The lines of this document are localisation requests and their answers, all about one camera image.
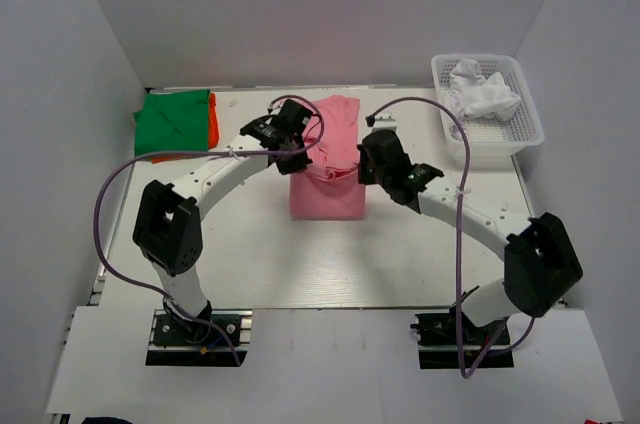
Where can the orange folded t shirt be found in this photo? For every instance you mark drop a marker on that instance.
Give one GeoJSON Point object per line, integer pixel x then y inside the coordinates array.
{"type": "Point", "coordinates": [214, 119]}

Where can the white plastic basket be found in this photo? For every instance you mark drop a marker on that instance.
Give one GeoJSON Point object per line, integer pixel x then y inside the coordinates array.
{"type": "Point", "coordinates": [491, 144]}

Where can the green folded t shirt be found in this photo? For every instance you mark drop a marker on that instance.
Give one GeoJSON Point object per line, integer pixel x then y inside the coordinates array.
{"type": "Point", "coordinates": [142, 119]}

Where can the white crumpled t shirt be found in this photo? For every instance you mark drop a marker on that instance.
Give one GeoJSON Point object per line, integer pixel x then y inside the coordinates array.
{"type": "Point", "coordinates": [474, 97]}

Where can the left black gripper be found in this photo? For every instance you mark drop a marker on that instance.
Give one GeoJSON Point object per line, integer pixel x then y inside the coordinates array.
{"type": "Point", "coordinates": [296, 166]}

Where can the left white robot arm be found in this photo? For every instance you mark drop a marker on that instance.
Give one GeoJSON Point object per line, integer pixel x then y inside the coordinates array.
{"type": "Point", "coordinates": [168, 225]}

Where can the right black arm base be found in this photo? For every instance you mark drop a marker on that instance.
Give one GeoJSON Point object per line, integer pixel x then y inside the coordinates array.
{"type": "Point", "coordinates": [437, 346]}

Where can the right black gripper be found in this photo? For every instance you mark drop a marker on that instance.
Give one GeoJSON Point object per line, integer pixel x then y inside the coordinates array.
{"type": "Point", "coordinates": [365, 177]}

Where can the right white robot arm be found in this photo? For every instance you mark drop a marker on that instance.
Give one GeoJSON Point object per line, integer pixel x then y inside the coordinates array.
{"type": "Point", "coordinates": [540, 263]}

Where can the pink t shirt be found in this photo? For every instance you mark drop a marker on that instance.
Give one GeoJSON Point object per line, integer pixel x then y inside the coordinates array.
{"type": "Point", "coordinates": [329, 188]}

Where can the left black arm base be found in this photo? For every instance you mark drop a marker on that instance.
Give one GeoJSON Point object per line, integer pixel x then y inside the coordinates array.
{"type": "Point", "coordinates": [170, 345]}

